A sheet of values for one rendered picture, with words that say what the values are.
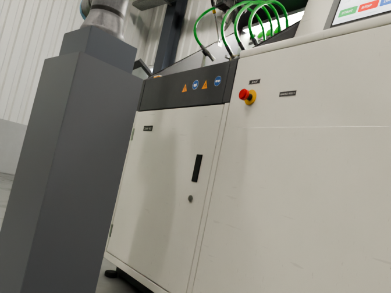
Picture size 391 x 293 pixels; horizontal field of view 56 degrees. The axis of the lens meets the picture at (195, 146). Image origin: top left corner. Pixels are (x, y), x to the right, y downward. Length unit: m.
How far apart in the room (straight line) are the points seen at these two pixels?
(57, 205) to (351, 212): 0.78
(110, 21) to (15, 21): 7.03
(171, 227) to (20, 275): 0.53
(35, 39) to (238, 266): 7.55
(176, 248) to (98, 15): 0.84
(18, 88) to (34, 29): 1.23
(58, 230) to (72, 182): 0.14
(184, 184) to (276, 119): 0.46
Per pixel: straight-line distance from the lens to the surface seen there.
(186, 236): 1.32
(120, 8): 1.32
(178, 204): 1.38
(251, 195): 1.10
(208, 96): 1.38
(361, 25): 1.06
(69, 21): 8.75
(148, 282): 1.50
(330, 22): 1.48
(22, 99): 8.10
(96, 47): 1.21
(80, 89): 1.13
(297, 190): 1.00
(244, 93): 1.17
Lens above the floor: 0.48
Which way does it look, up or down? 6 degrees up
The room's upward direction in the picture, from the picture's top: 12 degrees clockwise
